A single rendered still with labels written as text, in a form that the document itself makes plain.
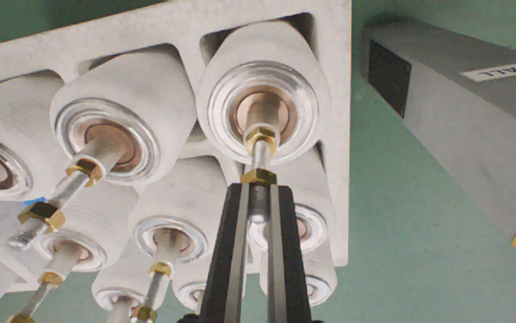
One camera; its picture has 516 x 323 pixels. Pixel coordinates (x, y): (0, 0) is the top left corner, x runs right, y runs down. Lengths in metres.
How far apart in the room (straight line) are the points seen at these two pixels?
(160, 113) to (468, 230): 0.75
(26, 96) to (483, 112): 0.35
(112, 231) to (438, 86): 0.34
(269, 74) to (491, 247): 0.81
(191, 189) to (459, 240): 0.71
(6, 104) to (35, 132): 0.03
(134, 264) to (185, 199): 0.17
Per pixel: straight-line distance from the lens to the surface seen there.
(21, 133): 0.27
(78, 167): 0.19
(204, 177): 0.29
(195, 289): 0.36
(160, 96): 0.21
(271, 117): 0.16
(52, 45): 0.30
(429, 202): 0.68
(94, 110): 0.21
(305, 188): 0.23
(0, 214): 0.60
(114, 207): 0.34
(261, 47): 0.16
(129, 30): 0.26
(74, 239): 0.33
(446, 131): 0.25
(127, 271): 0.40
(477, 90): 0.22
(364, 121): 0.49
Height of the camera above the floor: 0.41
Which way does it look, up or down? 54 degrees down
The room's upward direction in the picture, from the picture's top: 177 degrees counter-clockwise
